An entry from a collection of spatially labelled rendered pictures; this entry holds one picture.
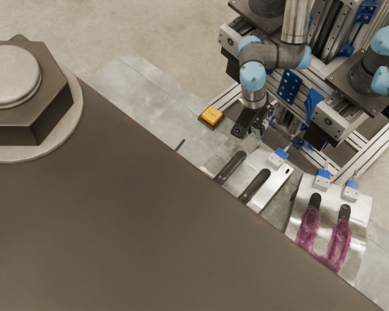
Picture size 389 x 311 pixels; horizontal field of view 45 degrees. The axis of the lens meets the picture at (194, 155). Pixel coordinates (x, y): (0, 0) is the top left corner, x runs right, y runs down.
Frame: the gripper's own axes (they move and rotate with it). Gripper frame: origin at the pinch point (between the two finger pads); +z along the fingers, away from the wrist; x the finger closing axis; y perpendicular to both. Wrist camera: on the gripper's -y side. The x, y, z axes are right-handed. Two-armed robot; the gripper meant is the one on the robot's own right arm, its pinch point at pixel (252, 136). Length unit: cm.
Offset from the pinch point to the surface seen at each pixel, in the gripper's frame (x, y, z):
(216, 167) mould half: 4.1, -16.4, 3.0
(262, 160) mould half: -6.6, -3.6, 5.8
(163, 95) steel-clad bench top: 43.6, -1.6, 7.7
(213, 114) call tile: 21.0, 2.7, 8.0
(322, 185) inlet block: -28.1, 2.2, 10.8
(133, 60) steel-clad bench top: 65, 4, 5
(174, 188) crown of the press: -38, -56, -111
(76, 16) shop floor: 179, 41, 75
